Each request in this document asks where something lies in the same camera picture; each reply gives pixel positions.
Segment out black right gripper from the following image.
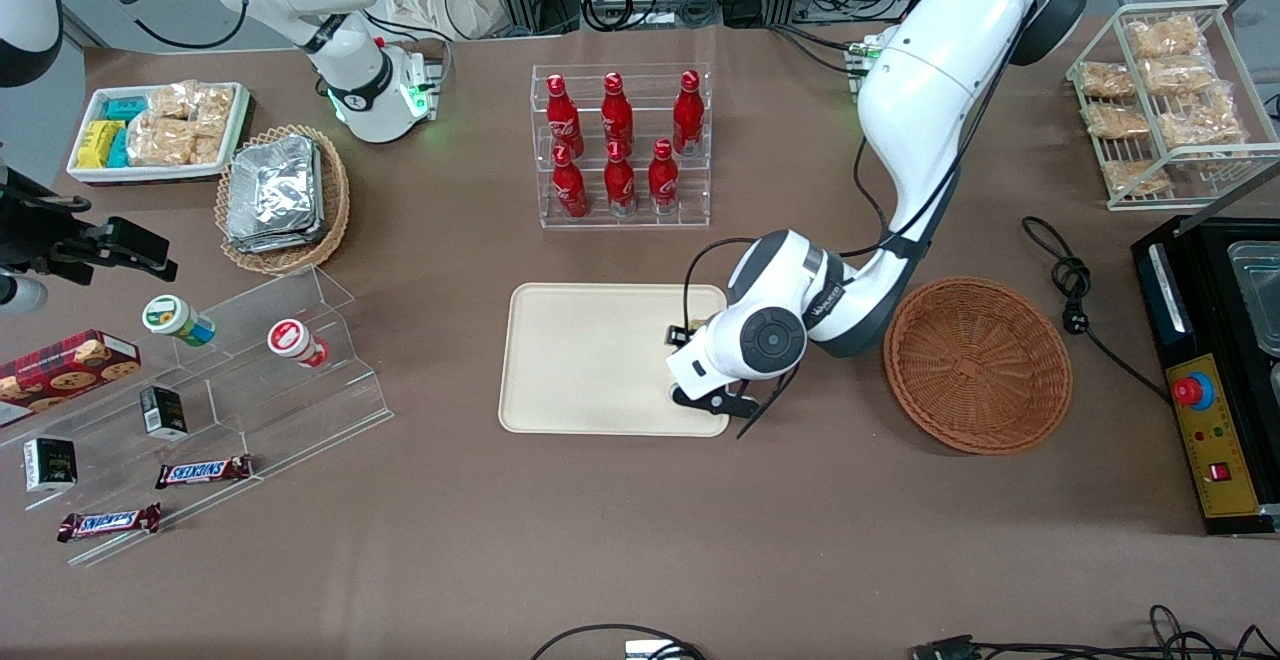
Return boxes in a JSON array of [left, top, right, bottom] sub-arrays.
[[0, 166, 179, 288]]

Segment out white rectangular snack tray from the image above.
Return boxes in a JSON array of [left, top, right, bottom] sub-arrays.
[[66, 81, 251, 187]]

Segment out beige plastic tray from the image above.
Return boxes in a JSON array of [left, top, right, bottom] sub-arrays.
[[498, 283, 731, 438]]

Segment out oval light wicker basket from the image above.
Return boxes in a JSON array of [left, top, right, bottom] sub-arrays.
[[214, 124, 351, 276]]

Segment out round brown wicker basket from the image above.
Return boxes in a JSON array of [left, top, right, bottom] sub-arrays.
[[883, 277, 1074, 456]]

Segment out green lid yogurt cup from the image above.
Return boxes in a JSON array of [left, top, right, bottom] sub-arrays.
[[141, 294, 217, 347]]

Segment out yellow snack pack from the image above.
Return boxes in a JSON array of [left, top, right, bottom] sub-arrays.
[[76, 120, 123, 170]]

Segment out red tartan cookie box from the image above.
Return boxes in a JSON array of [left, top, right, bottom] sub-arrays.
[[0, 329, 142, 429]]

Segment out clear rice cracker bag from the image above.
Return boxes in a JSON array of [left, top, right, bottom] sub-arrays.
[[196, 83, 237, 127], [190, 121, 230, 167], [128, 116, 196, 167], [145, 83, 201, 120]]

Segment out small black tea box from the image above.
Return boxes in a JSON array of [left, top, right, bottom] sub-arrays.
[[23, 437, 79, 494], [139, 385, 189, 441]]

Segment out silver foil pack stack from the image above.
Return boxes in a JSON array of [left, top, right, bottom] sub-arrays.
[[224, 134, 327, 254]]

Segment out clear acrylic bottle rack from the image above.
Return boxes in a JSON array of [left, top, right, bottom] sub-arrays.
[[530, 63, 713, 231]]

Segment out clear acrylic stepped stand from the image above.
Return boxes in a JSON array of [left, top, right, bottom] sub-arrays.
[[0, 265, 394, 569]]

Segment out red lid yogurt cup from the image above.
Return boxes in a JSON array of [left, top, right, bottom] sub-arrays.
[[267, 318, 331, 369]]

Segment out red cola bottle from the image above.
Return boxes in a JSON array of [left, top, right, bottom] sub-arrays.
[[648, 138, 680, 216], [552, 145, 590, 219], [672, 69, 705, 157], [545, 73, 584, 159], [604, 140, 637, 217], [601, 71, 634, 153]]

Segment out brown Snickers bar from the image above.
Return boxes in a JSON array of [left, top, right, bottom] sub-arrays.
[[155, 454, 254, 490], [57, 503, 163, 543]]

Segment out bagged fried snack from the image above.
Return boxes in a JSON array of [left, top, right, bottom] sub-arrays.
[[1078, 60, 1137, 101], [1140, 55, 1223, 97], [1125, 15, 1207, 57], [1100, 158, 1171, 197], [1157, 86, 1247, 152], [1083, 102, 1151, 141]]

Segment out red emergency stop button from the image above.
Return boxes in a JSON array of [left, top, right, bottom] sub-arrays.
[[1172, 373, 1217, 411]]

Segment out black appliance with yellow panel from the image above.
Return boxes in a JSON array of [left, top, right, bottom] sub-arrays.
[[1132, 215, 1280, 538]]

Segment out steel pan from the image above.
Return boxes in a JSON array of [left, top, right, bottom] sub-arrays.
[[1225, 240, 1280, 358]]

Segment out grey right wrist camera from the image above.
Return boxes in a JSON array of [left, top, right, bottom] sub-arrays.
[[0, 275, 50, 314]]

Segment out black looped cable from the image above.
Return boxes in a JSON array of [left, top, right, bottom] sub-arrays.
[[530, 624, 707, 660]]

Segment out black cable connector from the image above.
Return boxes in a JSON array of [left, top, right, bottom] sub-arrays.
[[912, 634, 982, 660]]

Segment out black power cable with plug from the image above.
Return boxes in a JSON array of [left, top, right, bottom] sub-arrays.
[[1022, 215, 1173, 403]]

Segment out coiled black cable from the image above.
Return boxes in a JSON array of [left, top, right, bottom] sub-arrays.
[[582, 0, 663, 34]]

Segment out tangled black cables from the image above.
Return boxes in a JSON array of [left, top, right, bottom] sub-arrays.
[[980, 605, 1280, 660]]

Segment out white wire rack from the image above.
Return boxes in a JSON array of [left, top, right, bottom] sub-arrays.
[[1066, 0, 1280, 213]]

